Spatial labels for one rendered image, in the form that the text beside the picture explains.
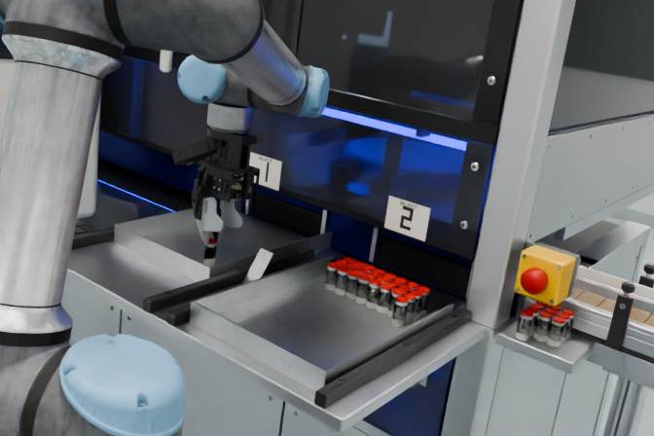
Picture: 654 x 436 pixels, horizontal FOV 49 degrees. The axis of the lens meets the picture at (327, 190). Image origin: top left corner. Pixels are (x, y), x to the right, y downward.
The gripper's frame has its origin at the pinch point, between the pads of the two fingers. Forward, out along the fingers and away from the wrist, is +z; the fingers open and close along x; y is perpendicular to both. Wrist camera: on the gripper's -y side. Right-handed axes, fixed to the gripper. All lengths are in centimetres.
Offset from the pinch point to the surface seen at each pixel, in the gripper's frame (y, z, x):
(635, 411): 69, 16, 34
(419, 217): 31.3, -9.5, 18.9
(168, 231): -16.9, 5.4, 5.4
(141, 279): -1.1, 5.8, -13.8
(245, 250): -0.5, 5.3, 10.7
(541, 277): 55, -7, 16
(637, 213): -32, 80, 478
